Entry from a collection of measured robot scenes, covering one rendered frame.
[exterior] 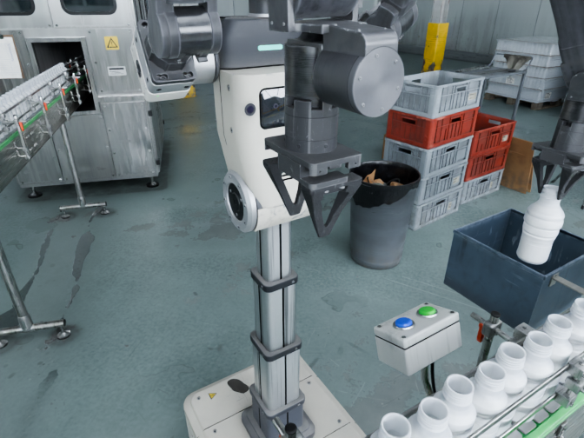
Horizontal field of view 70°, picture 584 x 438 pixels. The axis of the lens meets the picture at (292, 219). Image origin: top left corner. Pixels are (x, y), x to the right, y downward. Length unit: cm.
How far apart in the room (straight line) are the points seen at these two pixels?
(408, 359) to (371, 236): 202
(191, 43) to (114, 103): 330
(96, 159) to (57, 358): 213
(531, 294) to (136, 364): 180
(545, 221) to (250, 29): 72
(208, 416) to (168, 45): 135
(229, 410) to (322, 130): 143
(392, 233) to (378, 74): 240
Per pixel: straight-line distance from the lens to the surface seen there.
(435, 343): 81
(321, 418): 171
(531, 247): 101
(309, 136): 43
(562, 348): 84
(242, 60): 95
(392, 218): 268
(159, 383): 224
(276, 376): 139
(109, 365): 240
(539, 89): 800
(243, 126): 91
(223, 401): 177
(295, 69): 42
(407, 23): 101
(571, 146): 95
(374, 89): 37
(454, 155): 352
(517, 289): 143
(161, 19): 74
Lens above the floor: 163
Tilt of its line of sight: 28 degrees down
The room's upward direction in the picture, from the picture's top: straight up
